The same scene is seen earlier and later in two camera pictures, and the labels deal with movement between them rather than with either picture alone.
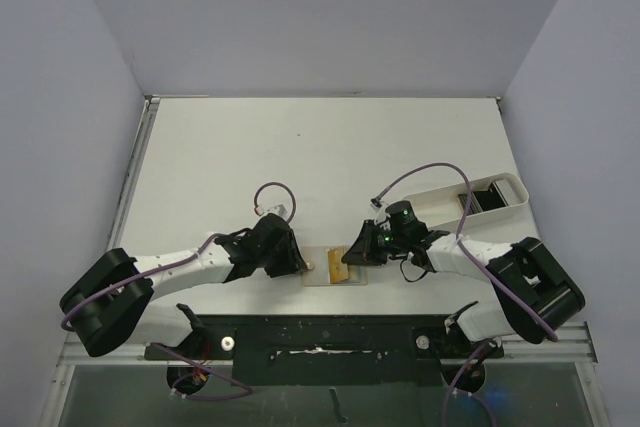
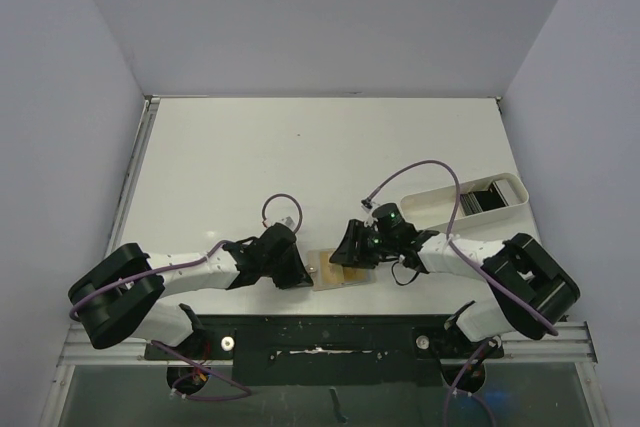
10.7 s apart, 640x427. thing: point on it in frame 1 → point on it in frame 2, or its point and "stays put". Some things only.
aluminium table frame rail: [150, 107] stays put
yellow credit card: [338, 270] → [351, 274]
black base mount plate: [328, 351] stays put
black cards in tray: [482, 201] stays put
